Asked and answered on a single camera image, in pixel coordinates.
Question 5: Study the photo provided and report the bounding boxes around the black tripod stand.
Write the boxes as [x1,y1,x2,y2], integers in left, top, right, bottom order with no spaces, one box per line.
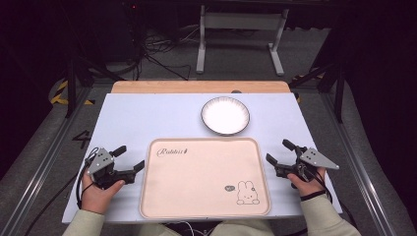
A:
[288,60,345,125]
[63,55,127,120]

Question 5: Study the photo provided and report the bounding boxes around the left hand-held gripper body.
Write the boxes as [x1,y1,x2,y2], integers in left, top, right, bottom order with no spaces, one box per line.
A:
[87,147,137,191]

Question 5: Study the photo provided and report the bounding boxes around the aluminium rail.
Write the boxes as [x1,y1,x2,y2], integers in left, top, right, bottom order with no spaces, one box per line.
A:
[0,87,94,236]
[319,91,399,236]

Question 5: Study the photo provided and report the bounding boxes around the person's right hand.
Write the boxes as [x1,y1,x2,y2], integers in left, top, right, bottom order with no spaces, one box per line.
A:
[287,166,328,198]

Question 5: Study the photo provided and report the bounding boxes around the white cable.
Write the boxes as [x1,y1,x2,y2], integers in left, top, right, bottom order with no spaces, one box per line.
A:
[162,220,210,236]

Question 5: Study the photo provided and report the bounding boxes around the pink tray with rabbit print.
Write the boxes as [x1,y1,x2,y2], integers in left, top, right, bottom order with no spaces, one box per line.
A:
[139,137,272,220]

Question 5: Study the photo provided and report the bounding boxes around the black wristband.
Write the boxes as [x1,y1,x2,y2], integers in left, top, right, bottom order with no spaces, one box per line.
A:
[299,189,328,203]

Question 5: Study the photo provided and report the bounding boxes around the white metal stand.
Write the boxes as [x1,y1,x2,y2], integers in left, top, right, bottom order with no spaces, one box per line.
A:
[195,4,290,78]

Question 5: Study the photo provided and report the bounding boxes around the white plate with dark rim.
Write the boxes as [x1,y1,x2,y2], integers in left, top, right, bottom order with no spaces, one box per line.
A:
[200,95,251,137]

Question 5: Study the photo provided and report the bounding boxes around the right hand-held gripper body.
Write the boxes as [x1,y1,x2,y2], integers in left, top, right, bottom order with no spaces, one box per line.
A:
[274,146,340,183]

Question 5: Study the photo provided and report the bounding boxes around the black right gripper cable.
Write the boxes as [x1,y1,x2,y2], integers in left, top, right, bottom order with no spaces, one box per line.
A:
[308,166,359,230]

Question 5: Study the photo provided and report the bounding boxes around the person's left hand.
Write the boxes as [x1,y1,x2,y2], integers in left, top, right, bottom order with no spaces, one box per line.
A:
[80,170,127,215]

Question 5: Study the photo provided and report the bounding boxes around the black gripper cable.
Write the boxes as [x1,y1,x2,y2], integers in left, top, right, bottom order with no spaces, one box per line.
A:
[308,166,359,230]
[23,147,100,236]

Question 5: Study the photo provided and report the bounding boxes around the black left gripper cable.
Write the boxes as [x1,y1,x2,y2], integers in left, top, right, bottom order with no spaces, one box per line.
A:
[23,147,100,236]

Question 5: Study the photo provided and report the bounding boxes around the person's legs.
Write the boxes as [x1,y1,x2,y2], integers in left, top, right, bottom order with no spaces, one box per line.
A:
[139,218,275,236]

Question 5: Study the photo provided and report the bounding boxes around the bundle of black floor cables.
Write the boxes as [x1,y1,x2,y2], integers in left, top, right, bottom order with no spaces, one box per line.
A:
[131,28,206,82]

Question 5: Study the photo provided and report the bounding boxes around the white table board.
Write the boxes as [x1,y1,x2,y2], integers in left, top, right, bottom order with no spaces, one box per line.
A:
[61,92,343,225]

